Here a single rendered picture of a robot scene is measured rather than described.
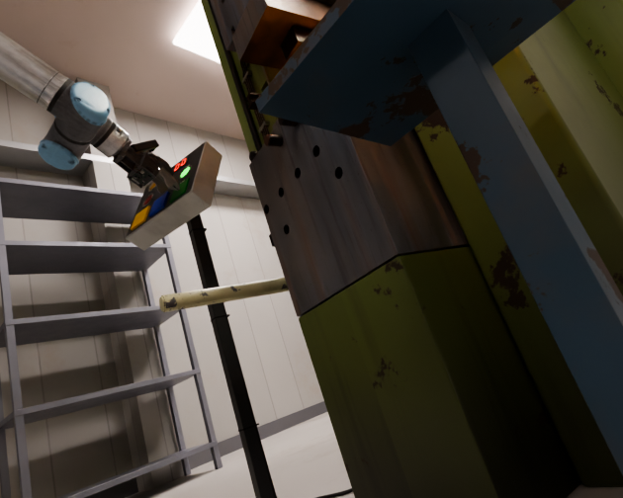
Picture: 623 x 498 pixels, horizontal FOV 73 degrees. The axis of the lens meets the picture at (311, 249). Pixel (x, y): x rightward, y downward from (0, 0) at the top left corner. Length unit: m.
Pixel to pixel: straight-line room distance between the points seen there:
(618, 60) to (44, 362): 3.67
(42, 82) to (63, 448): 2.95
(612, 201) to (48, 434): 3.53
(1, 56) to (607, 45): 1.36
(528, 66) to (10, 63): 1.03
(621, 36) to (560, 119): 0.50
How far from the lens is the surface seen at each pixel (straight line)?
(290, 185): 1.03
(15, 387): 2.90
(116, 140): 1.32
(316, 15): 1.42
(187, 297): 1.17
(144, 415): 3.63
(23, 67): 1.15
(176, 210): 1.42
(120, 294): 3.81
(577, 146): 0.83
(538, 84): 0.88
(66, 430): 3.74
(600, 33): 1.34
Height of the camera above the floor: 0.30
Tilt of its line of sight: 17 degrees up
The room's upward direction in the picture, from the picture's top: 19 degrees counter-clockwise
